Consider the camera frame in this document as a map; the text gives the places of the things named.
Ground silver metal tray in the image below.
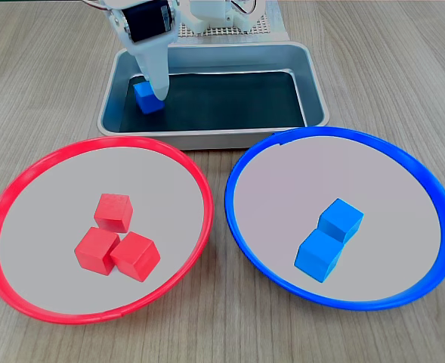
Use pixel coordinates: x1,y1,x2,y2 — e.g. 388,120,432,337
96,41,331,151

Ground blue wooden cube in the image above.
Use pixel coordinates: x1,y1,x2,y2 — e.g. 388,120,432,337
133,81,166,115
317,197,365,244
293,228,344,284

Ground clear adhesive tape strip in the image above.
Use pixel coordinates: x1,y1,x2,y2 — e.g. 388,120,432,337
265,0,291,41

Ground red black cable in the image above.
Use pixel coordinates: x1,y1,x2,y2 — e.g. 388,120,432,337
231,0,263,18
80,0,108,12

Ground white mesh mat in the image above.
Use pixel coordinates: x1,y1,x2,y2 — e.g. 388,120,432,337
176,0,274,39

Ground blue-rimmed white dish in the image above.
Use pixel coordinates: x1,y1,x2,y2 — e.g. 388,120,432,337
224,126,445,312

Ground red-rimmed white dish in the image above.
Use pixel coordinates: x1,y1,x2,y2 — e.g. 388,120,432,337
0,135,215,326

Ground red wooden cube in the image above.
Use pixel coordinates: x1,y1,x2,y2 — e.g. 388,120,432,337
73,225,122,277
93,193,134,234
110,231,162,284

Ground black tray liner mat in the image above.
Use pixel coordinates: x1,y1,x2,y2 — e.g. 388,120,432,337
119,70,308,133

